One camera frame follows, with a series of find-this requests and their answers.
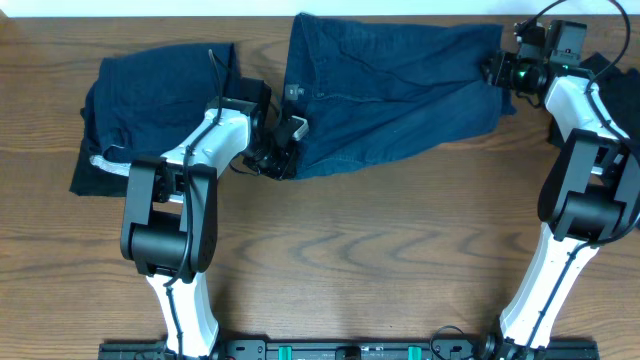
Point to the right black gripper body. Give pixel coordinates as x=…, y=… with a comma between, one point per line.
x=495, y=70

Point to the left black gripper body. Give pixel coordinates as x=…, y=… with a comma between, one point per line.
x=279, y=163

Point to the blue denim shorts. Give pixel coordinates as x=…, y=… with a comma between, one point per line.
x=379, y=93

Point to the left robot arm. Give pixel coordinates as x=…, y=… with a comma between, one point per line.
x=170, y=225

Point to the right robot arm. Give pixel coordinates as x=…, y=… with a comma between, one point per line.
x=590, y=197

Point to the black garment with logo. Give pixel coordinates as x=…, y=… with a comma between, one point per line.
x=619, y=91

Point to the folded navy shorts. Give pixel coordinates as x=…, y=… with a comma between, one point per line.
x=148, y=102

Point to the folded black shorts white stripe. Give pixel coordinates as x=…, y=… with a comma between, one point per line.
x=101, y=172

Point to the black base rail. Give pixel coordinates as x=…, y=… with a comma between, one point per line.
x=246, y=349

